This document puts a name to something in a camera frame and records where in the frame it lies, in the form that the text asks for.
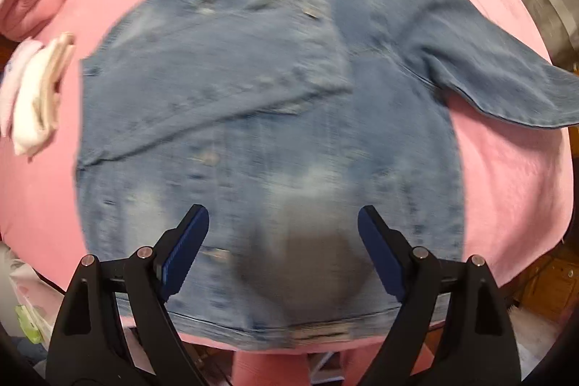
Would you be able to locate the pink bed sheet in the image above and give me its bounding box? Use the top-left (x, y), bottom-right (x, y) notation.
top-left (0, 0), bottom-right (574, 386)

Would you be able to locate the green packet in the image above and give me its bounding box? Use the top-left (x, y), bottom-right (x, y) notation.
top-left (16, 304), bottom-right (48, 344)

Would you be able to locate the folded cream white cloth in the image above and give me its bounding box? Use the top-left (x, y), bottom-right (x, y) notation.
top-left (11, 32), bottom-right (77, 156)

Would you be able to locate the blue denim jacket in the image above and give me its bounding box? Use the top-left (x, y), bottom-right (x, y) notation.
top-left (75, 0), bottom-right (579, 353)

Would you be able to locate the clear plastic bag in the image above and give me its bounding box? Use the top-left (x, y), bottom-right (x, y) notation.
top-left (0, 241), bottom-right (68, 351)

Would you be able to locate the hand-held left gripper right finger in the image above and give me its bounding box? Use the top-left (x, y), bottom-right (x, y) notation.
top-left (357, 205), bottom-right (535, 386)

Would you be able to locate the folded light pink garment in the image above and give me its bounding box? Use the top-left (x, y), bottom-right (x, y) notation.
top-left (0, 39), bottom-right (46, 138)

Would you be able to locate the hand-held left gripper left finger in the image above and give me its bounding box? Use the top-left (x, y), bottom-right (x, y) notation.
top-left (45, 204), bottom-right (211, 386)

